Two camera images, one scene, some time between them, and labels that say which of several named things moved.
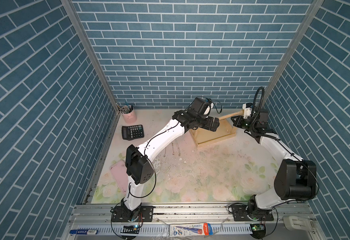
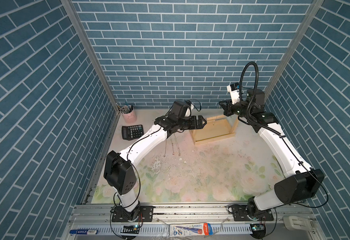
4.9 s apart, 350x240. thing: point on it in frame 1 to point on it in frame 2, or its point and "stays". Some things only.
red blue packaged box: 191,229 stays
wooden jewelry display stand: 226,129 stays
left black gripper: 214,125 to 198,125
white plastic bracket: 298,223 stays
